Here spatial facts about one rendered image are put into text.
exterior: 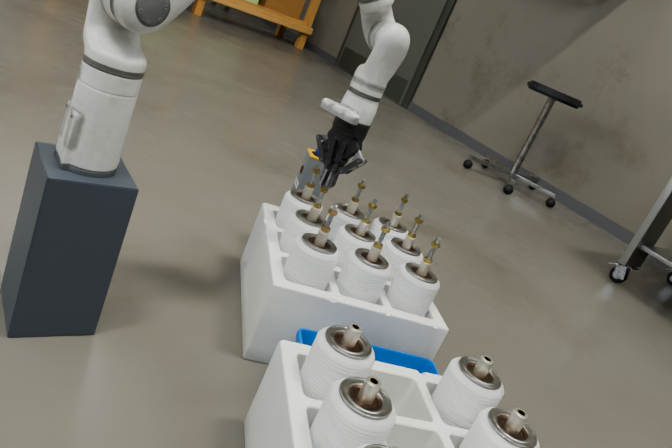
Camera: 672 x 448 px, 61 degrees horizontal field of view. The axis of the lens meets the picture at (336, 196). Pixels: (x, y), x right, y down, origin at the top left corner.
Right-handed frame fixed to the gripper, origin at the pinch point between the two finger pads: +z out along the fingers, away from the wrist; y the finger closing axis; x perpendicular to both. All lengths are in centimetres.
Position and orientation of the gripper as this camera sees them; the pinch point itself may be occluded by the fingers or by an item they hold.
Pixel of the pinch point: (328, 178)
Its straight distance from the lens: 123.0
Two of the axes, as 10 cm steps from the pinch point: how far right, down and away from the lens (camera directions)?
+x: -5.5, 0.5, -8.3
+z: -3.8, 8.7, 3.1
